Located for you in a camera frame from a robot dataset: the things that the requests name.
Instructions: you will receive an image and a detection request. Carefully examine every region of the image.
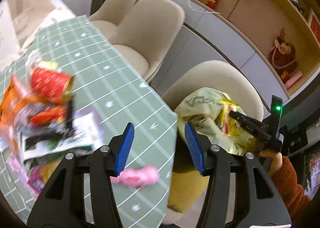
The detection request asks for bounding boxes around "white green milk pouch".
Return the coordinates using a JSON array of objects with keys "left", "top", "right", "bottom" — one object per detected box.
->
[{"left": 17, "top": 110, "right": 104, "bottom": 163}]

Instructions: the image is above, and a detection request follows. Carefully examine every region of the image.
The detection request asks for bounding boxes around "yellow cushion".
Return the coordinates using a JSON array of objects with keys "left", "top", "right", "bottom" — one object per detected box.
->
[{"left": 167, "top": 152, "right": 211, "bottom": 214}]

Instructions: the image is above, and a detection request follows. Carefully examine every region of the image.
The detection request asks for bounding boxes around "near beige chair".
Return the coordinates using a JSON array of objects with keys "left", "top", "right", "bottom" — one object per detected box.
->
[{"left": 162, "top": 60, "right": 264, "bottom": 226}]

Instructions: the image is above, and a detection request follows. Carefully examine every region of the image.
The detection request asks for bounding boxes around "right hand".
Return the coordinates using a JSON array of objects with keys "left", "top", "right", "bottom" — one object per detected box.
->
[{"left": 259, "top": 149, "right": 283, "bottom": 177}]

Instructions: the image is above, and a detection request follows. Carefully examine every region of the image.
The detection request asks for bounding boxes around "pink pig toy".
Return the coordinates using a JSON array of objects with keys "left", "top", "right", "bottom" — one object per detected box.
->
[{"left": 110, "top": 165, "right": 160, "bottom": 188}]

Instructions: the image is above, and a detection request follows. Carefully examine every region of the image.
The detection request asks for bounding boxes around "beige chair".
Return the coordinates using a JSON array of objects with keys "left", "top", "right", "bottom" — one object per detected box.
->
[
  {"left": 162, "top": 60, "right": 264, "bottom": 226},
  {"left": 89, "top": 0, "right": 137, "bottom": 38},
  {"left": 108, "top": 0, "right": 185, "bottom": 83}
]

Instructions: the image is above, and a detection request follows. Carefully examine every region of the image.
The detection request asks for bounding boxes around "orange fuzzy sleeve forearm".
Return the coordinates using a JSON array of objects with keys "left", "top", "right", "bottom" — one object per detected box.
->
[{"left": 271, "top": 157, "right": 311, "bottom": 220}]

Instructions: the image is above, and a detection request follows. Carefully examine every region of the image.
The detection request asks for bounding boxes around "green grid tablecloth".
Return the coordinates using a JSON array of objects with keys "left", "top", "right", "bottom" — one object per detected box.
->
[{"left": 0, "top": 14, "right": 179, "bottom": 225}]

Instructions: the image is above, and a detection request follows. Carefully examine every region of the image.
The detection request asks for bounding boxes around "white cartoon food cover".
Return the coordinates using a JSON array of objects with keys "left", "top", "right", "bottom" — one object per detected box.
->
[{"left": 1, "top": 0, "right": 75, "bottom": 71}]

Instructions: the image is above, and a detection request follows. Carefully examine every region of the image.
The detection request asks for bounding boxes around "red figurine right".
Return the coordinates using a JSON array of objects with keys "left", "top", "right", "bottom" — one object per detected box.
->
[{"left": 206, "top": 0, "right": 221, "bottom": 10}]

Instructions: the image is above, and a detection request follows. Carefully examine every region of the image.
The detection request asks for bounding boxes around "far beige chair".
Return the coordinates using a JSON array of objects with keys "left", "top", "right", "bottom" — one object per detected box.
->
[{"left": 89, "top": 0, "right": 137, "bottom": 38}]

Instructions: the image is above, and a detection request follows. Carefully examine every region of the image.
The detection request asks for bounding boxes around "middle beige chair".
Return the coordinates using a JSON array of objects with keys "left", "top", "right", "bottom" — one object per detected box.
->
[{"left": 108, "top": 0, "right": 185, "bottom": 83}]

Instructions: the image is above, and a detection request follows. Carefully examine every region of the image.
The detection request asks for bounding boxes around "wooden wall shelf cabinet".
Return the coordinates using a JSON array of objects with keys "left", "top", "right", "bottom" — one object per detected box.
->
[{"left": 128, "top": 0, "right": 320, "bottom": 99}]

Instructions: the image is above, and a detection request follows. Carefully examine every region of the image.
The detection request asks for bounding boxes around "dark red drawstring pouch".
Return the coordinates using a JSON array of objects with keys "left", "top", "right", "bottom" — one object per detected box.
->
[{"left": 268, "top": 28, "right": 298, "bottom": 83}]

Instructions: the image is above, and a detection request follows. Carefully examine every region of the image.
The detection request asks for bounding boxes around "pink box on shelf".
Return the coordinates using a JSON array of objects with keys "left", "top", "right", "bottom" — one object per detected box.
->
[{"left": 284, "top": 71, "right": 303, "bottom": 90}]

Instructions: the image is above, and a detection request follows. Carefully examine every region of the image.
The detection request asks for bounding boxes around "pale green trash bag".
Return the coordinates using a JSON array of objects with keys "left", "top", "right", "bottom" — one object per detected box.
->
[{"left": 175, "top": 87, "right": 255, "bottom": 156}]

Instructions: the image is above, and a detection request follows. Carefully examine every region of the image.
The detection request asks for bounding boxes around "pink yellow chip bag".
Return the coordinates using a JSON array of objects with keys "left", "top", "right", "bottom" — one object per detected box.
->
[{"left": 215, "top": 98, "right": 240, "bottom": 136}]

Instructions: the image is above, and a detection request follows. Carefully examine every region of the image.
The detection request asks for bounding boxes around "red paper cup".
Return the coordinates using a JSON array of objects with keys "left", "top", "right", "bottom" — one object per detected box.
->
[{"left": 30, "top": 67, "right": 74, "bottom": 105}]

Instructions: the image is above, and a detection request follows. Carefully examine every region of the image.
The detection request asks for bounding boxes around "red framed picture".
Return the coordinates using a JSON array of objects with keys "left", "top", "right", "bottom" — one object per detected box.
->
[{"left": 307, "top": 9, "right": 320, "bottom": 44}]

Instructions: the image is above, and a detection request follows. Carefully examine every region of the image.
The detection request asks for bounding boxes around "orange plastic bag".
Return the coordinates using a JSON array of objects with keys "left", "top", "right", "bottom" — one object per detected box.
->
[{"left": 1, "top": 74, "right": 41, "bottom": 126}]

